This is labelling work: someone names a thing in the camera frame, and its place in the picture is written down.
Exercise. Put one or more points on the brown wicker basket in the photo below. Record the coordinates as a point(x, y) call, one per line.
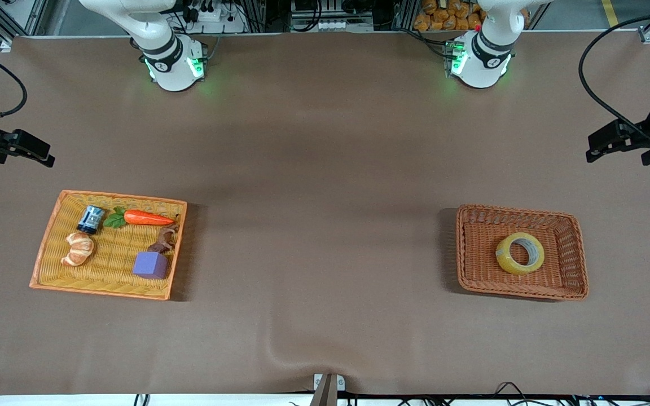
point(477, 265)

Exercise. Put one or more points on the small blue can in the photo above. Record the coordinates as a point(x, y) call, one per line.
point(91, 220)

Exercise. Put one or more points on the yellow clear tape roll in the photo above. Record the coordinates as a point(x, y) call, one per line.
point(505, 265)

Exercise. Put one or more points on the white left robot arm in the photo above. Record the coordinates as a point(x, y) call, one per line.
point(480, 70)

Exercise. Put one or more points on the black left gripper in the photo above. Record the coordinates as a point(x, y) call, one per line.
point(647, 133)

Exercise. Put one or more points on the orange toy carrot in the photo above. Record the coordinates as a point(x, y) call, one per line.
point(144, 217)

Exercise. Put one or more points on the purple cube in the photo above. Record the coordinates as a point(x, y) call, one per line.
point(150, 265)

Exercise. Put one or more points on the pile of orange toys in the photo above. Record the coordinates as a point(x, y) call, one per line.
point(443, 20)

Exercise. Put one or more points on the orange yellow wicker tray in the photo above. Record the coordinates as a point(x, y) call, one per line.
point(60, 276)

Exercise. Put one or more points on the brown grey post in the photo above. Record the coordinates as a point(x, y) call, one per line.
point(325, 395)

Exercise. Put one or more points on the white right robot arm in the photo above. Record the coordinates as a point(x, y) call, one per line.
point(172, 73)

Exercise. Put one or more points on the silver metal bracket plate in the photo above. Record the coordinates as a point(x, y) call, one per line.
point(341, 382)

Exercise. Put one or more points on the toy croissant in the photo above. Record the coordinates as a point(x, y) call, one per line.
point(79, 248)

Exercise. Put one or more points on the dark equipment box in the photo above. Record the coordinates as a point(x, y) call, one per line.
point(330, 8)

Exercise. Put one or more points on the white power strip with plugs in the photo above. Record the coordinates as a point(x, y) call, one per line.
point(212, 16)

